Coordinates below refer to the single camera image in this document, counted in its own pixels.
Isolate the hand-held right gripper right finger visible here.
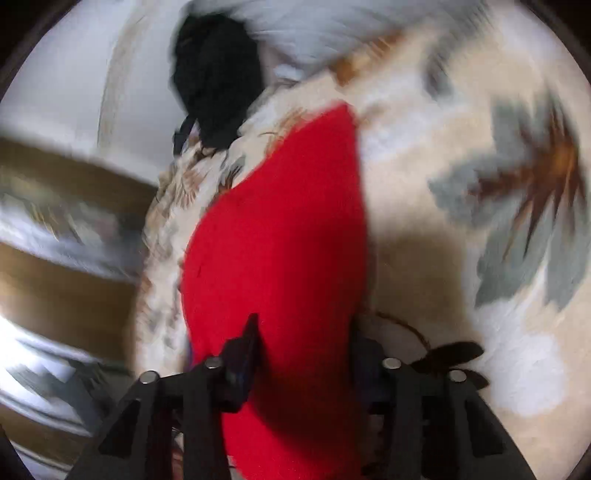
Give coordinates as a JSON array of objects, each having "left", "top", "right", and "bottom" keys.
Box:
[{"left": 351, "top": 318, "right": 537, "bottom": 480}]

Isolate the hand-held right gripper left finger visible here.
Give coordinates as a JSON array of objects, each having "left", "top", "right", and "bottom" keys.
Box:
[{"left": 65, "top": 313, "right": 262, "bottom": 480}]

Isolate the red and blue sweater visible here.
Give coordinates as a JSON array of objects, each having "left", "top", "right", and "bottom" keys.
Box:
[{"left": 180, "top": 102, "right": 375, "bottom": 480}]

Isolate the leaf print fleece blanket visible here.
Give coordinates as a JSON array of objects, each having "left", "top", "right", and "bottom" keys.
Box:
[{"left": 134, "top": 9, "right": 591, "bottom": 480}]

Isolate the brown wooden furniture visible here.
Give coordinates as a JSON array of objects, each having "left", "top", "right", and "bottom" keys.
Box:
[{"left": 0, "top": 136, "right": 160, "bottom": 472}]

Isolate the black cloth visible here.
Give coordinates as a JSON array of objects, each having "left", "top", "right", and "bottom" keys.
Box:
[{"left": 171, "top": 13, "right": 266, "bottom": 155}]

